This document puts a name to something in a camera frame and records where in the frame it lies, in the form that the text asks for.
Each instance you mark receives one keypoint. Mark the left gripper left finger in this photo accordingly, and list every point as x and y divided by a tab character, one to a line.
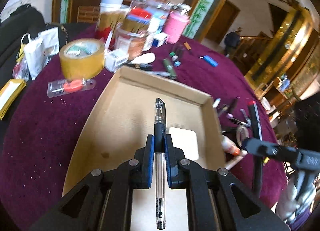
117	187

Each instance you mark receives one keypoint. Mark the white gloved right hand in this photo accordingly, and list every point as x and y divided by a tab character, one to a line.
296	197

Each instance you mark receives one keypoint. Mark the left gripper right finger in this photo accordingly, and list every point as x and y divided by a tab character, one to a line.
200	185

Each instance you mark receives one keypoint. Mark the yellow sponge pack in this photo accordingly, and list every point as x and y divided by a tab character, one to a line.
9	93

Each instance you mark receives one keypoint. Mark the clear black gel pen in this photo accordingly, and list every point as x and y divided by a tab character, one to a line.
159	138

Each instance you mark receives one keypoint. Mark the person in dark jacket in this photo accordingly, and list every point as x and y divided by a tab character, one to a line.
231	41

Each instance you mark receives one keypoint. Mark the blue battery pack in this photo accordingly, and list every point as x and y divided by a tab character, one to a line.
209	60

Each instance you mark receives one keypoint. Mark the pink woven cup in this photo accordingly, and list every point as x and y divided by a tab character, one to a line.
175	25

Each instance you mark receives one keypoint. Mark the white square box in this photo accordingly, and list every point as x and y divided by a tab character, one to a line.
185	140

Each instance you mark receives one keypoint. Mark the white long marker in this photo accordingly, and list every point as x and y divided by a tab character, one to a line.
235	160

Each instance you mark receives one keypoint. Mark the red tool in clear case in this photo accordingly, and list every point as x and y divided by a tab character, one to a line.
64	86

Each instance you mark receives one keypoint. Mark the black marker red cap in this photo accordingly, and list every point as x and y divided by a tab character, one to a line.
257	161

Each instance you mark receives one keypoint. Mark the purple velvet tablecloth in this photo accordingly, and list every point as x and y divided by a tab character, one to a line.
43	132

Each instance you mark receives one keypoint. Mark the yellow tape roll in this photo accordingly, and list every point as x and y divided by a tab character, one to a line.
82	59

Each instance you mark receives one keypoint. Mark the cardboard box tray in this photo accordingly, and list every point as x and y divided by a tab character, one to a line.
118	125

